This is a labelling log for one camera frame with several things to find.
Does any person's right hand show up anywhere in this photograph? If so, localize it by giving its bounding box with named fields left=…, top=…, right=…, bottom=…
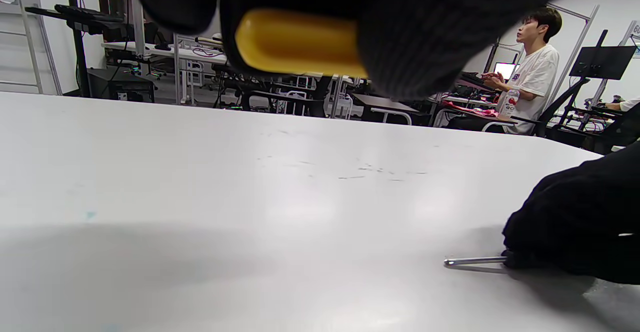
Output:
left=502, top=142, right=640, bottom=286

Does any person's left hand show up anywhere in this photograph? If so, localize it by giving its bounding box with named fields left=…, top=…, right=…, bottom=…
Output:
left=127, top=0, right=601, bottom=100

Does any metal screwdriver shaft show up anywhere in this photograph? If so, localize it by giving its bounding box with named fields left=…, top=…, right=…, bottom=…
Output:
left=443, top=255, right=509, bottom=269

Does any lit laptop screen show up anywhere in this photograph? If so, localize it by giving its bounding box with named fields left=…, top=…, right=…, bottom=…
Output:
left=493, top=62, right=521, bottom=82

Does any pink cloth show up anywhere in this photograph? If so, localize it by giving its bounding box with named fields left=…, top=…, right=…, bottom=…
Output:
left=442, top=100, right=499, bottom=118

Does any clear plastic bottle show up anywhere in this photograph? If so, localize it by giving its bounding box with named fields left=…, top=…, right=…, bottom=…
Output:
left=497, top=88, right=521, bottom=119

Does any white trolley cart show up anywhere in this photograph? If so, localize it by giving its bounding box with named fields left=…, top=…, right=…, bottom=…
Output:
left=325, top=92, right=354, bottom=121

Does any black armchair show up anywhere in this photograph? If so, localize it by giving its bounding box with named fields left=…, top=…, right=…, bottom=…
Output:
left=510, top=77, right=592, bottom=138

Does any black monitor on stand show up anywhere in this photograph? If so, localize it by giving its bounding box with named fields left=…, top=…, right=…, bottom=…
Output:
left=550, top=29, right=637, bottom=133

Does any black office chair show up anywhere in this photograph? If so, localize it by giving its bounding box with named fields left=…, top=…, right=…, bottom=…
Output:
left=239, top=74, right=332, bottom=118

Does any white desk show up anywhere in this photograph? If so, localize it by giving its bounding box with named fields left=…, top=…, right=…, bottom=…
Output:
left=101, top=41, right=229, bottom=106

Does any black computer tower on cart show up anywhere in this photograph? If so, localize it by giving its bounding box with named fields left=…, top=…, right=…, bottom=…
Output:
left=87, top=67, right=156, bottom=104

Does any black stand with keyboard tray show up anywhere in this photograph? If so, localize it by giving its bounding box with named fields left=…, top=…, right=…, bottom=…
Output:
left=25, top=0, right=127, bottom=98

